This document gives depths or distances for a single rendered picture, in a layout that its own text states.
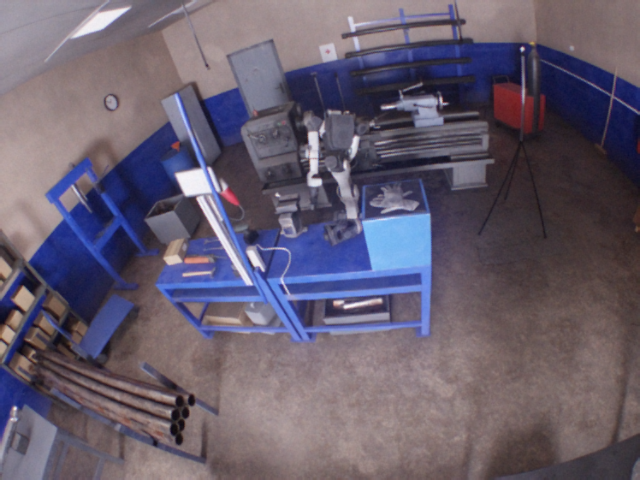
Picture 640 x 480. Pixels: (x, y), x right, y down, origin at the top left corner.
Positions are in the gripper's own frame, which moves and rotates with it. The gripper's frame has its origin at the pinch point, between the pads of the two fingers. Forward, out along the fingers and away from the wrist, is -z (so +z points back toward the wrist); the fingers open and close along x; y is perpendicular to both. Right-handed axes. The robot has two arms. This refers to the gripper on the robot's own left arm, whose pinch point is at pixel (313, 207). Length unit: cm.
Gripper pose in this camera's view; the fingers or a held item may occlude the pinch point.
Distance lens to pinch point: 274.6
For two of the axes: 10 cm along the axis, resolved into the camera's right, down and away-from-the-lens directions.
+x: -3.0, -2.5, 9.2
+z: 0.1, -9.7, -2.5
